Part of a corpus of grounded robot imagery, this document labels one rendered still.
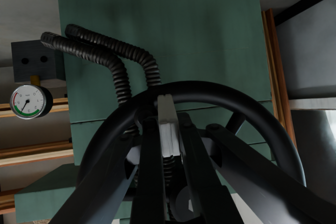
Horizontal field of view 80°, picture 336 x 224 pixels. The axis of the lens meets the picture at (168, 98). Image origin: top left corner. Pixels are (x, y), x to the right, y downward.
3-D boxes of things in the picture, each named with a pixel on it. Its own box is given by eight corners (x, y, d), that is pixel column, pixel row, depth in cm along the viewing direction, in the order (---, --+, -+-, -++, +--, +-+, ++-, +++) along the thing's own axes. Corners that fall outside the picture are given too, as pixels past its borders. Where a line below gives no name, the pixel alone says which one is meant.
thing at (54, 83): (51, 37, 39) (55, 78, 39) (77, 53, 51) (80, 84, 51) (6, 41, 39) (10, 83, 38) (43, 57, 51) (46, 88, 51)
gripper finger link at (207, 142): (181, 141, 13) (225, 136, 14) (174, 112, 18) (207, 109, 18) (183, 160, 14) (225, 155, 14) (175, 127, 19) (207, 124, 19)
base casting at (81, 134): (274, 99, 44) (280, 141, 44) (209, 102, 102) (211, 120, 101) (67, 123, 42) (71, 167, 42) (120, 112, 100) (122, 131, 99)
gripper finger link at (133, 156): (162, 163, 14) (119, 168, 14) (160, 129, 19) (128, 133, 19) (160, 144, 13) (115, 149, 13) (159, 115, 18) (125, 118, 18)
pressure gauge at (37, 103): (42, 71, 36) (47, 117, 36) (53, 74, 40) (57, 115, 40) (6, 75, 36) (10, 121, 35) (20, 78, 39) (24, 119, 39)
